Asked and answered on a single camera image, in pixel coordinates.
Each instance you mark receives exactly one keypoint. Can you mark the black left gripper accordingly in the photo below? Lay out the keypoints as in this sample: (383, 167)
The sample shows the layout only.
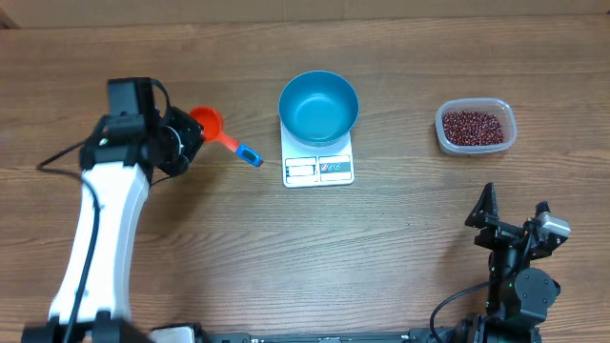
(180, 118)

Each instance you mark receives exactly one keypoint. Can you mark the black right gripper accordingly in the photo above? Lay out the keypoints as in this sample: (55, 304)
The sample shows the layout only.
(483, 211)

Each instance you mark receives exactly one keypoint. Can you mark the orange scoop with blue handle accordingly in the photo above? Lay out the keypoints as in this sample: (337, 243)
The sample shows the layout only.
(212, 125)

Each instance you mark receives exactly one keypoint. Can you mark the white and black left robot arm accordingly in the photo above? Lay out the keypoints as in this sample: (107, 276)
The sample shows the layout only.
(117, 162)

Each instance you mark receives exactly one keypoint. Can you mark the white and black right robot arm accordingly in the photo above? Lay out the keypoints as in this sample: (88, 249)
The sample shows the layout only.
(519, 295)

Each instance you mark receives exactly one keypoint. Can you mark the white digital kitchen scale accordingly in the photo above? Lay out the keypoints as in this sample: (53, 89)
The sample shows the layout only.
(306, 166)

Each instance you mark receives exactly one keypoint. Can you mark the blue bowl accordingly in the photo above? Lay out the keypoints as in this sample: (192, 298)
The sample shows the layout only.
(318, 108)

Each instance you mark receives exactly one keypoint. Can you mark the red beans in container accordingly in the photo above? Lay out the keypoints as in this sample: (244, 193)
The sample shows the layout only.
(472, 128)

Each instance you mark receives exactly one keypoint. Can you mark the clear plastic container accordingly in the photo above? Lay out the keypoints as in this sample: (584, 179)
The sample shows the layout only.
(494, 106)

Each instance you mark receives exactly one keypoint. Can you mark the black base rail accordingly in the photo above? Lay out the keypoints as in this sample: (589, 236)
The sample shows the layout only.
(193, 333)

